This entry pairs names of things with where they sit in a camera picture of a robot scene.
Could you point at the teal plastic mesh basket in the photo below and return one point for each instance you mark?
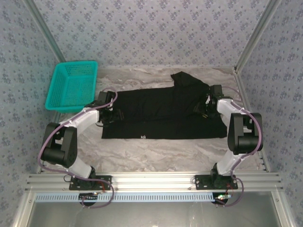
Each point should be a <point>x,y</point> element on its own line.
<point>71,89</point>

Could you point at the black floral print t-shirt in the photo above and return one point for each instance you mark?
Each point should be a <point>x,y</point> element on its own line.
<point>154,104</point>

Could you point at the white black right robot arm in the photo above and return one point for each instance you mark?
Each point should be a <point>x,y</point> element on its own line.
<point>225,108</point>

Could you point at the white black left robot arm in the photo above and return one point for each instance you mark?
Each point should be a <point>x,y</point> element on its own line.
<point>82,118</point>

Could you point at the small black controller board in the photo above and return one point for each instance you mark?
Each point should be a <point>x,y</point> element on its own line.
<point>222,196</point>
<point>87,196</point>

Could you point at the grey metal panel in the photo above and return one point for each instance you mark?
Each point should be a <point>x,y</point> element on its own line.
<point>151,215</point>

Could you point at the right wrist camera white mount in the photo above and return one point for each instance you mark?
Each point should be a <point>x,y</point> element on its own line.
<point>208,99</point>

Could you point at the aluminium table side rail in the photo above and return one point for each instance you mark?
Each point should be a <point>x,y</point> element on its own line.
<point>54,118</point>
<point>243,94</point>

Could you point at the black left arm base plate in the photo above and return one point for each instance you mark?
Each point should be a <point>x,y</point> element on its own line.
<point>105,183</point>

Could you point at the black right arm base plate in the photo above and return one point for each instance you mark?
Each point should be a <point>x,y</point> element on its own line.
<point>201,182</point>

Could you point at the wide aluminium frame rail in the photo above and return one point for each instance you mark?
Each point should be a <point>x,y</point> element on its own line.
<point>151,182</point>

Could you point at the aluminium corner post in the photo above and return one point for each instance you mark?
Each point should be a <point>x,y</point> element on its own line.
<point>258,30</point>
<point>48,32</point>

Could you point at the aluminium frame bar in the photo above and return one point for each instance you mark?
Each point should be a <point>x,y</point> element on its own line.
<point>280,208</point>
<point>23,210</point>

